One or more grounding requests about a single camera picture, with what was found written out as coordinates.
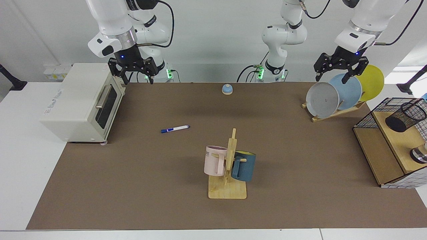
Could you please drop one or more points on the brown table cloth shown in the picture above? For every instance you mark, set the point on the brown table cloth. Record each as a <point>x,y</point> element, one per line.
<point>133,183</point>

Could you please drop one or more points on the silver round metal container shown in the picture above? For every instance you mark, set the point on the silver round metal container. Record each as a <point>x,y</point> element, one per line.
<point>419,155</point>

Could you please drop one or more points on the white checked cloth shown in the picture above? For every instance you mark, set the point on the white checked cloth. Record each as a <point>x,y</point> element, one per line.
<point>403,181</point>

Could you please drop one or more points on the wooden cup stand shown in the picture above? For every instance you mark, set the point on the wooden cup stand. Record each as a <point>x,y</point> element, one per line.
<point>227,191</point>

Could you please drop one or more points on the yellow plate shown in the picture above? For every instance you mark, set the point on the yellow plate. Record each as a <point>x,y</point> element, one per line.
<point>373,83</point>

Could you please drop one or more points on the small blue round bell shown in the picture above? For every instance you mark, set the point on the small blue round bell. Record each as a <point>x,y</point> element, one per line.
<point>227,89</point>

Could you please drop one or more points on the pale toaster oven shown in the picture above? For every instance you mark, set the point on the pale toaster oven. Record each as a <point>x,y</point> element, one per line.
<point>76,100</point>

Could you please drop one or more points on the grey plate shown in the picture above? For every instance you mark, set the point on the grey plate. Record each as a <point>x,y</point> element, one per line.
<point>322,100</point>

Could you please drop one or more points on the light blue plate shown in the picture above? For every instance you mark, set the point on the light blue plate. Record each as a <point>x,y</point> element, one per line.
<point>350,91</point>

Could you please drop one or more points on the pink cup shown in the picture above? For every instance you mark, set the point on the pink cup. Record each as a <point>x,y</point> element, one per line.
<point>210,163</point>

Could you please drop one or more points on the black mesh pen holder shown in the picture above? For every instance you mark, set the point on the black mesh pen holder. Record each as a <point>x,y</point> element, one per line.
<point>400,121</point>

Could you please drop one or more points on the blue and white marker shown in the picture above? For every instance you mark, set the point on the blue and white marker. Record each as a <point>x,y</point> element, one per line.
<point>176,128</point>

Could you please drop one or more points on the dark blue cup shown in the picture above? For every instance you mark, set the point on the dark blue cup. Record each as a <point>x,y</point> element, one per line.
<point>247,166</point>

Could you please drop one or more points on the wooden plate rack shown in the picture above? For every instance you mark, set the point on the wooden plate rack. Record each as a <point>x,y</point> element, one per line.
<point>333,115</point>

